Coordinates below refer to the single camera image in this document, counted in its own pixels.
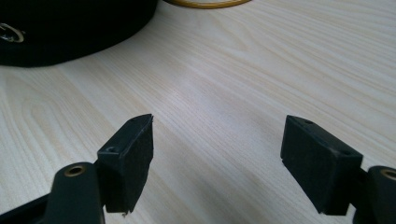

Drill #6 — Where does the white plate with gold rim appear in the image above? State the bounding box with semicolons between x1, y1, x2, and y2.
163;0;252;9

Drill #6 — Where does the black round container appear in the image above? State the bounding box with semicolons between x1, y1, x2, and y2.
0;0;159;68

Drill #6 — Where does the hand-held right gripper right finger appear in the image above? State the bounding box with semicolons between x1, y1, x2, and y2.
279;115;364;217

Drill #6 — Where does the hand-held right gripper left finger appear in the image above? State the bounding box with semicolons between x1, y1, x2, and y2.
94;113;155;216

